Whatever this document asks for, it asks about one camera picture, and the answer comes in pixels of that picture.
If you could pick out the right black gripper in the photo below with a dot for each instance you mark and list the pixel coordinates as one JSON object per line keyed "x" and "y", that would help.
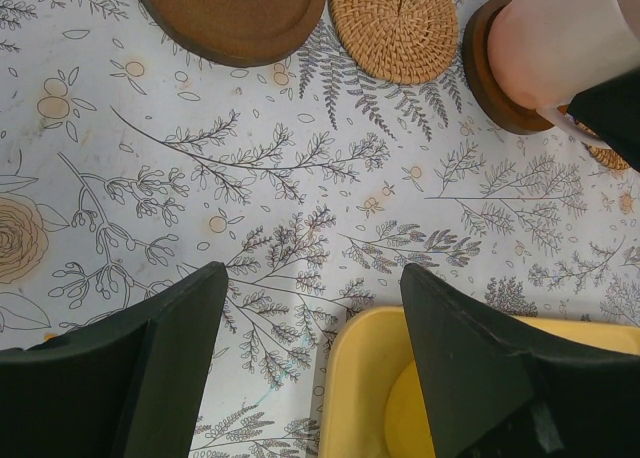
{"x": 611, "y": 111}

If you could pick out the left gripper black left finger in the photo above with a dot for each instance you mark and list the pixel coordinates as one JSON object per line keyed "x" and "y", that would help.
{"x": 129, "y": 385}

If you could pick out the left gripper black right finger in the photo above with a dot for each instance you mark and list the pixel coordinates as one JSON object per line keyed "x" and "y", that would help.
{"x": 494, "y": 386}

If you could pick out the pink ceramic mug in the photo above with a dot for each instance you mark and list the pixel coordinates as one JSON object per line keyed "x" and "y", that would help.
{"x": 542, "y": 53}

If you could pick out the yellow glass cup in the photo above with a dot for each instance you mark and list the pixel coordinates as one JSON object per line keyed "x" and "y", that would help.
{"x": 406, "y": 428}

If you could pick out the light woven coaster right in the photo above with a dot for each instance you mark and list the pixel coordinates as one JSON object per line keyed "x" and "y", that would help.
{"x": 607, "y": 158}

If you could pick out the light woven coaster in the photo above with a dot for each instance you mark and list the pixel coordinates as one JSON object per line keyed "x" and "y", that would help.
{"x": 400, "y": 41}
{"x": 607, "y": 158}

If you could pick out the dark wooden coaster middle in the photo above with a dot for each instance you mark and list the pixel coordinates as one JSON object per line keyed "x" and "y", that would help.
{"x": 499, "y": 108}

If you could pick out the dark wooden coaster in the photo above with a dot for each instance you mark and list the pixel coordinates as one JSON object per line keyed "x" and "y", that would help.
{"x": 499, "y": 108}
{"x": 242, "y": 33}

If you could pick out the light woven coaster left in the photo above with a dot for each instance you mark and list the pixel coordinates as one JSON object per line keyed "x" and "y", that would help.
{"x": 400, "y": 41}

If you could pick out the dark wooden coaster far left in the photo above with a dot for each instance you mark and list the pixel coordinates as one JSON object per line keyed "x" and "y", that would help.
{"x": 242, "y": 33}

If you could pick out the yellow plastic tray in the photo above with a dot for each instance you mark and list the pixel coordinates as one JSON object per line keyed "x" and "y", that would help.
{"x": 368, "y": 356}

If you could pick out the floral table cloth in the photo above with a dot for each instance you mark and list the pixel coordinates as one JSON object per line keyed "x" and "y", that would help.
{"x": 128, "y": 162}

